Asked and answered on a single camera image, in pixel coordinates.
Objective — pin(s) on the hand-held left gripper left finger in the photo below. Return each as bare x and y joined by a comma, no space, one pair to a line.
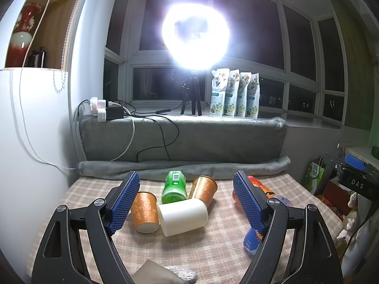
124,205

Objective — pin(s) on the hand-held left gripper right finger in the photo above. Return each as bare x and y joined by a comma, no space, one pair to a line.
248,205

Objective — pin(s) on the white cup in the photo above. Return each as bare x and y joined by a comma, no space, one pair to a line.
183,217

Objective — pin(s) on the orange patterned paper cup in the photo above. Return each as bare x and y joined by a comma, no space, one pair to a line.
145,213
202,190

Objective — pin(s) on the red box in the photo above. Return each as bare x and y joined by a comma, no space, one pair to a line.
334,196

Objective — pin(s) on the blue snack packet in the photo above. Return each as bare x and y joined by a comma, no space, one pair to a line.
251,241

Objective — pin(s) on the green white bag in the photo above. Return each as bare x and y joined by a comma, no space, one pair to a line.
312,177

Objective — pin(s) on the pale plush toy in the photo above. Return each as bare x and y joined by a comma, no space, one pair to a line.
351,222

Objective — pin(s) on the checked beige cloth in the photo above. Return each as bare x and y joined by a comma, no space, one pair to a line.
219,242

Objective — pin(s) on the green plastic bottle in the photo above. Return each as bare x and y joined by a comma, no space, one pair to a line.
174,188

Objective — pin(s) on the rolled grey blanket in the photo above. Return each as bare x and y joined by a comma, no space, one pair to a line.
183,168

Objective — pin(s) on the grey cushion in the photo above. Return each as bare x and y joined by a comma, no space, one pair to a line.
222,139

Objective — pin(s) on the beige paper bag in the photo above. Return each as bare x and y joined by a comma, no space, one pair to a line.
148,273

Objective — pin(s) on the grey knitted cloth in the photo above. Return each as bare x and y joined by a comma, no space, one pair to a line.
183,275

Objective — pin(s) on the black power adapter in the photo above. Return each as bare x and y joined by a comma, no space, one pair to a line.
115,111

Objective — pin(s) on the white green refill pouch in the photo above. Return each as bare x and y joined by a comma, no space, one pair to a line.
254,100
243,100
232,97
217,94

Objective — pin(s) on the black tripod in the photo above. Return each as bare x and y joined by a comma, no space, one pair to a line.
194,94

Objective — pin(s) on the dark glass bottle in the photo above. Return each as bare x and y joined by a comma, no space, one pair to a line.
42,57
32,59

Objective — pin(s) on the red porcelain vase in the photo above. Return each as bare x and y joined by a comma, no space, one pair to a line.
22,41

